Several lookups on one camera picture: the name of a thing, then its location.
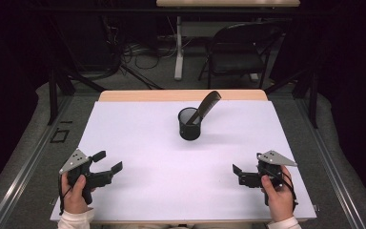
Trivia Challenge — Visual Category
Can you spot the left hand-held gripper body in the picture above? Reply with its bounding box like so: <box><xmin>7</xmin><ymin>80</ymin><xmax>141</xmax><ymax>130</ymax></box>
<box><xmin>59</xmin><ymin>148</ymin><xmax>113</xmax><ymax>206</ymax></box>

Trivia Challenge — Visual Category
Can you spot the black folding chair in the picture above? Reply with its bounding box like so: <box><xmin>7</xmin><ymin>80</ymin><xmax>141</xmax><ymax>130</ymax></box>
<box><xmin>197</xmin><ymin>21</ymin><xmax>284</xmax><ymax>90</ymax></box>

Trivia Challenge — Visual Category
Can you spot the black comb with handle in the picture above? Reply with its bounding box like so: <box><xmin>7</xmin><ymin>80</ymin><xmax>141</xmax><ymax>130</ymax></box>
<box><xmin>185</xmin><ymin>90</ymin><xmax>222</xmax><ymax>126</ymax></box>

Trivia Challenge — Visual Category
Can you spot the black mesh pen cup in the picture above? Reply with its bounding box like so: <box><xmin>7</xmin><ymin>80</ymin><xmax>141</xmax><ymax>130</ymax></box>
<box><xmin>177</xmin><ymin>107</ymin><xmax>204</xmax><ymax>141</ymax></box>

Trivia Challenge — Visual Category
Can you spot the left hand-held gripper cable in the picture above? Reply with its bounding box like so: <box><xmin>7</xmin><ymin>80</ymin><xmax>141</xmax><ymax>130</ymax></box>
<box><xmin>57</xmin><ymin>173</ymin><xmax>66</xmax><ymax>216</ymax></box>

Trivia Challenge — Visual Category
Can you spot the person's left hand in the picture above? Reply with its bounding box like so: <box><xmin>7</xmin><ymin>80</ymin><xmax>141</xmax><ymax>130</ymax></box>
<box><xmin>60</xmin><ymin>173</ymin><xmax>93</xmax><ymax>215</ymax></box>

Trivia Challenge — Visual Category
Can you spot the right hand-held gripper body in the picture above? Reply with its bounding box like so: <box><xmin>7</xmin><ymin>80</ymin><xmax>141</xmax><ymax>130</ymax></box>
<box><xmin>238</xmin><ymin>150</ymin><xmax>298</xmax><ymax>189</ymax></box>

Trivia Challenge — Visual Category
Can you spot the black metal stand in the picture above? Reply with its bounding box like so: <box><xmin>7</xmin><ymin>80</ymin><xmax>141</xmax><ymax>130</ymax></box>
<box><xmin>46</xmin><ymin>68</ymin><xmax>108</xmax><ymax>127</ymax></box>
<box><xmin>263</xmin><ymin>63</ymin><xmax>319</xmax><ymax>130</ymax></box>

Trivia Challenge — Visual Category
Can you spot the black cable tangle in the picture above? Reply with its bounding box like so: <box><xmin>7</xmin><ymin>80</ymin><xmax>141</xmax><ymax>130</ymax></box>
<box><xmin>103</xmin><ymin>15</ymin><xmax>165</xmax><ymax>80</ymax></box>

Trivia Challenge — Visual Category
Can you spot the person's right hand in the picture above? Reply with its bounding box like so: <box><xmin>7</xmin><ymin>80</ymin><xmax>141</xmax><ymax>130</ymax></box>
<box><xmin>260</xmin><ymin>166</ymin><xmax>295</xmax><ymax>223</ymax></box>

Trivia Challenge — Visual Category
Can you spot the white foam board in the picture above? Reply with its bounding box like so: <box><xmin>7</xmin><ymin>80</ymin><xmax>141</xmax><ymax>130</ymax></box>
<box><xmin>50</xmin><ymin>100</ymin><xmax>317</xmax><ymax>222</ymax></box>

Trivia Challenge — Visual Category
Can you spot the light wooden table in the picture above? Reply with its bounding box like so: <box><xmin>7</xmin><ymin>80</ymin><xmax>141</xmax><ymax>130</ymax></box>
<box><xmin>98</xmin><ymin>89</ymin><xmax>269</xmax><ymax>103</ymax></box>

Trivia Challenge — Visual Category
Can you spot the aluminium rail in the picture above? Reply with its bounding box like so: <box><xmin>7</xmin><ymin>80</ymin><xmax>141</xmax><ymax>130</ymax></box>
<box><xmin>0</xmin><ymin>94</ymin><xmax>74</xmax><ymax>229</ymax></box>
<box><xmin>295</xmin><ymin>98</ymin><xmax>366</xmax><ymax>229</ymax></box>

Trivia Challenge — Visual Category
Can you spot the white desk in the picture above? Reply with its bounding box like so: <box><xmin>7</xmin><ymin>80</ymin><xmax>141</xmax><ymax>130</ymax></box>
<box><xmin>155</xmin><ymin>0</ymin><xmax>301</xmax><ymax>81</ymax></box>

